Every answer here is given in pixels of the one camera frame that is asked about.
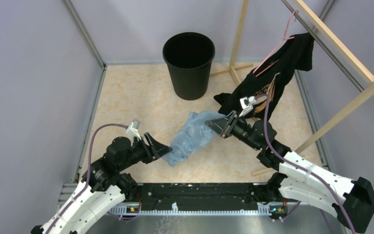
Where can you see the light blue plastic trash bag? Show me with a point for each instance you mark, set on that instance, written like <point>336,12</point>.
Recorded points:
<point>191,137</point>

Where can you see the black printed t-shirt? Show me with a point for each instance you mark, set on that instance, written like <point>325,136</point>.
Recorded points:
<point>272,76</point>

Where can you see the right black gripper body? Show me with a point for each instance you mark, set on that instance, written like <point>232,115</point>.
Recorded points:
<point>241,131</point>

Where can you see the black plastic trash bin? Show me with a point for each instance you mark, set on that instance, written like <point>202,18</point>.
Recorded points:
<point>189,56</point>

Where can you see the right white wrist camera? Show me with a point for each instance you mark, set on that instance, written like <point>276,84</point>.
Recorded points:
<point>247,104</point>

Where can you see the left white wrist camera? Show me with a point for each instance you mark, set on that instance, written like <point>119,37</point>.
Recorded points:
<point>132,130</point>

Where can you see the metal clothes rail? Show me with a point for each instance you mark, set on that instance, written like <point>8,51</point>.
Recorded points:
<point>329,42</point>

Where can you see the wooden clothes rack frame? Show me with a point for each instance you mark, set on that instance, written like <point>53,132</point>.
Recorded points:
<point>349,145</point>

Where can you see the grey cable duct rail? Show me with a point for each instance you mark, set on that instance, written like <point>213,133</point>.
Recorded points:
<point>125,210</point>

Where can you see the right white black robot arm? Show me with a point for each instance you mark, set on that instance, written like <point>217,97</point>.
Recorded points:
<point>350,201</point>

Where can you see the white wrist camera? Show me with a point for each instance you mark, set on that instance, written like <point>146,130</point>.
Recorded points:
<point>132,130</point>
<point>247,104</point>

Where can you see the pink clothes hanger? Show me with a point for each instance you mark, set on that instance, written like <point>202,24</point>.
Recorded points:
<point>284,38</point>

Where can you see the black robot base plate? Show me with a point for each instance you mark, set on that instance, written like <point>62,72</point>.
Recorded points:
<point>203,197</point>

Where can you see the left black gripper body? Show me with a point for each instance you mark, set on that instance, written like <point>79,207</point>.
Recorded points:
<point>140,151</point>

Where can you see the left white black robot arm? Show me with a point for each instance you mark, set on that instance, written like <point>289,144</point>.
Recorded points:
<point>104,185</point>

